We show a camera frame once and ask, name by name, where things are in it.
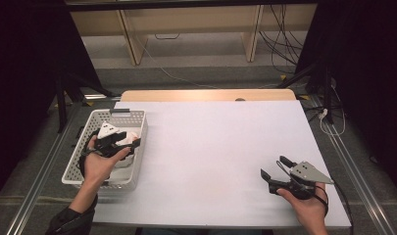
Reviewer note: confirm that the person's left hand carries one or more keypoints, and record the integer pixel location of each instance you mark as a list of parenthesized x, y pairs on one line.
[(99, 168)]

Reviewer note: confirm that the white perforated plastic basket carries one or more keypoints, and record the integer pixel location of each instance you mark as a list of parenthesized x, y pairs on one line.
[(88, 125)]

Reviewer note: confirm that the person's right hand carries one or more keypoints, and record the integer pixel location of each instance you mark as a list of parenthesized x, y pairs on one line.
[(307, 209)]

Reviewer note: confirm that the white table mat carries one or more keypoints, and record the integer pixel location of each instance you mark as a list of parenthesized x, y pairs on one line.
[(219, 169)]

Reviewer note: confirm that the aluminium floor rail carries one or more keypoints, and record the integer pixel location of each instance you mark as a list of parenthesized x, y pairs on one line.
[(39, 186), (356, 176)]

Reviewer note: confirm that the light wooden shelf unit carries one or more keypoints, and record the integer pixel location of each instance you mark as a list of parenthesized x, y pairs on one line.
[(192, 18)]

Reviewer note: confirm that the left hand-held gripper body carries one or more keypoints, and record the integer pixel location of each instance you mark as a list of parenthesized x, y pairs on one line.
[(108, 145)]

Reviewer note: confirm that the black tripod stand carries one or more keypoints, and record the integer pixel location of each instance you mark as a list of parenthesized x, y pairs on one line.
[(325, 94), (62, 104)]

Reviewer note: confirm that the wooden table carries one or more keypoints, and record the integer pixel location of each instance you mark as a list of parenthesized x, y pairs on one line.
[(186, 95)]

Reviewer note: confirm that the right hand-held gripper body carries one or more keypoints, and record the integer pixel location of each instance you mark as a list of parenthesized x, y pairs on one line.
[(302, 182)]

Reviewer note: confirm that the black curtain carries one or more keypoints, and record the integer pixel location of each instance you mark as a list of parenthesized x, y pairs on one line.
[(23, 81), (369, 71)]

